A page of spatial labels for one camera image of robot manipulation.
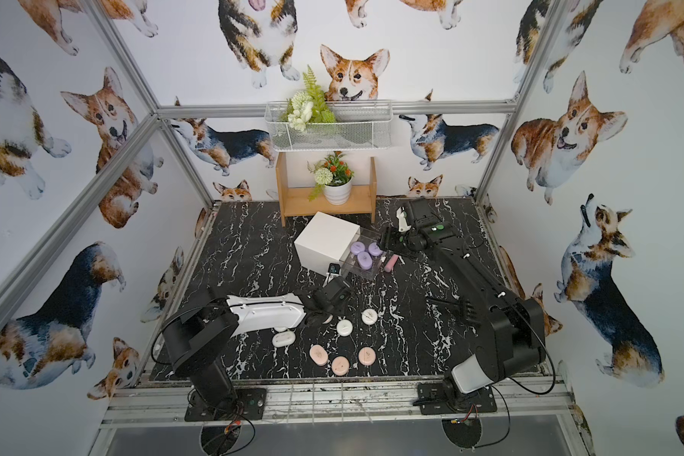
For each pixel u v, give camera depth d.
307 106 0.78
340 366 0.78
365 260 0.89
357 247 0.93
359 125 0.93
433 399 0.74
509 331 0.42
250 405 0.74
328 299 0.69
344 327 0.86
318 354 0.80
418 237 0.70
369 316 0.88
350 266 0.98
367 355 0.80
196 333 0.46
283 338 0.84
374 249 0.92
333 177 1.01
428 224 0.64
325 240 0.93
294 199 1.14
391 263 1.00
